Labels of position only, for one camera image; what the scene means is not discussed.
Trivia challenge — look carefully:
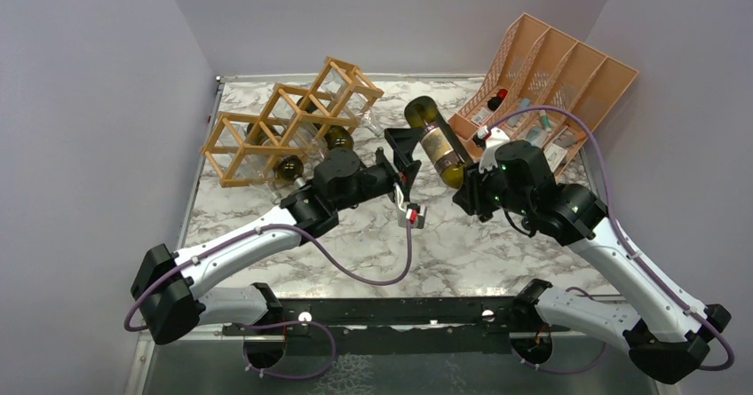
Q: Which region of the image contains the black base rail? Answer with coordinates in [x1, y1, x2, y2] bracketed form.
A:
[221, 296, 543, 356]

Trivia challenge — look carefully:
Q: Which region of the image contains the dark green wine bottle labelled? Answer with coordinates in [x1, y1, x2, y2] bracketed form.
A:
[297, 98, 354, 150]

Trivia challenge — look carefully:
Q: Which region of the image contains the green white glue tube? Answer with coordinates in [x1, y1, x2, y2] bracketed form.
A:
[538, 109, 552, 133]

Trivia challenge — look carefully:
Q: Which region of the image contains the small clear glass jar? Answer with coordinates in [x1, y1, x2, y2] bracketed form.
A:
[273, 99, 328, 172]

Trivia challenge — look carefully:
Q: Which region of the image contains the peach plastic file organizer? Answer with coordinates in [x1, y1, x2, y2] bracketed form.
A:
[448, 13, 638, 175]

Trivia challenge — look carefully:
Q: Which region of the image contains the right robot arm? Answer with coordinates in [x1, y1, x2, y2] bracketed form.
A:
[453, 140, 731, 384]

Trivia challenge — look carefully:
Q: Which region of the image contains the clear tall glass bottle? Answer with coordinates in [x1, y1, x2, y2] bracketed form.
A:
[321, 66, 384, 137]

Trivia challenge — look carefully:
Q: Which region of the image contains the wooden wine rack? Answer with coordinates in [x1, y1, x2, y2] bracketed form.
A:
[201, 57, 384, 190]

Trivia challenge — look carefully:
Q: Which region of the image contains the red white small box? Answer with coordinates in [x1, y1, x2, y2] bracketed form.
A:
[471, 107, 494, 126]

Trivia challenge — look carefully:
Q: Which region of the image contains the clear square glass bottle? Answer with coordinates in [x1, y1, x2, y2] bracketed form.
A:
[233, 151, 286, 203]

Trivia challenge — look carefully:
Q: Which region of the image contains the white card package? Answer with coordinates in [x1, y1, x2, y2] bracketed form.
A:
[543, 143, 568, 172]

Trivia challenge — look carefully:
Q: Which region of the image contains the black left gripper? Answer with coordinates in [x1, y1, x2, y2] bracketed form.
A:
[334, 127, 424, 212]

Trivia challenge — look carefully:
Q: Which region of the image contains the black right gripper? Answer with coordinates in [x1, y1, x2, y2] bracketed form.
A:
[454, 154, 534, 217]

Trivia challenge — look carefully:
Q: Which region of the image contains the red black small bottle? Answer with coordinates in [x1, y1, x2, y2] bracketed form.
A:
[487, 89, 508, 112]

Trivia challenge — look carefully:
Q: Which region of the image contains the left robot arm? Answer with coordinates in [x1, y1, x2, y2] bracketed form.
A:
[123, 128, 425, 345]

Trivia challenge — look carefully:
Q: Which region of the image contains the green wine bottle silver neck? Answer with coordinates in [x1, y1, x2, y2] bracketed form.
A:
[250, 125, 304, 185]

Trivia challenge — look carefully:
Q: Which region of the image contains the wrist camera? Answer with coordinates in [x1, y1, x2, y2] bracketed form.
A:
[396, 202, 426, 229]
[473, 125, 511, 173]

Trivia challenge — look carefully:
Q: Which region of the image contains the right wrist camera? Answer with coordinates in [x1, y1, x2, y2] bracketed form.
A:
[473, 125, 511, 173]

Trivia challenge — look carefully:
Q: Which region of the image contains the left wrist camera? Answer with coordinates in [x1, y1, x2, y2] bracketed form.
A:
[396, 202, 426, 229]

